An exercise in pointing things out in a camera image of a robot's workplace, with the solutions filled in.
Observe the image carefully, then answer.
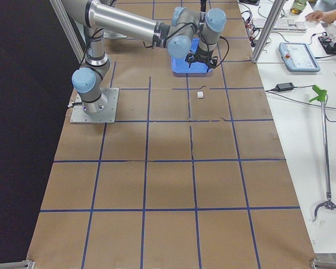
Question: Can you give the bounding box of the blue plastic tray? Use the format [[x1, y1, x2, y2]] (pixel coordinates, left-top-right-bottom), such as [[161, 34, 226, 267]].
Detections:
[[167, 36, 212, 77]]

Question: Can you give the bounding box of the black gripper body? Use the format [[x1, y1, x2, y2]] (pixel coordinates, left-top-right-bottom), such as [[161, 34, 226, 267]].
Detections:
[[190, 47, 216, 62]]

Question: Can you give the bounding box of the teach pendant tablet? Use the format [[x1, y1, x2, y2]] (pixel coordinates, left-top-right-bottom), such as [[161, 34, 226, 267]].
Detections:
[[278, 43, 320, 72]]

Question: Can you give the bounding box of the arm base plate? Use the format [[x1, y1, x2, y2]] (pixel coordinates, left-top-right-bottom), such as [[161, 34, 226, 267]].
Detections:
[[70, 87, 119, 124]]

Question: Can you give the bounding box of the aluminium frame post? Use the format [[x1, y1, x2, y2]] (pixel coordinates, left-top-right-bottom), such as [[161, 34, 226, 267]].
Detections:
[[251, 0, 284, 63]]

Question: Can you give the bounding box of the brown paper table cover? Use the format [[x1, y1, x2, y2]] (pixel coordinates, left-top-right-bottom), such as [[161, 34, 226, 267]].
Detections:
[[27, 1, 314, 268]]

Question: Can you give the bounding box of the white keyboard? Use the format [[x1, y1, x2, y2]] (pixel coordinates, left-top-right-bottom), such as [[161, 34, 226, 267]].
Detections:
[[252, 18, 307, 33]]

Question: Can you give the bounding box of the green handled reach grabber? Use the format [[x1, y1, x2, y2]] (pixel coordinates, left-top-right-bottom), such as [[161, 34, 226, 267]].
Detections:
[[309, 85, 336, 221]]

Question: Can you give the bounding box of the black power brick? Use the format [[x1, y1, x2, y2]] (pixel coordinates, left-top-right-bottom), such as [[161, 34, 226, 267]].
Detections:
[[275, 82, 295, 92]]

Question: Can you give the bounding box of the person hand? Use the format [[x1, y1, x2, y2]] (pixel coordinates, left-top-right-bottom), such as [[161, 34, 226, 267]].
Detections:
[[305, 10, 324, 21]]

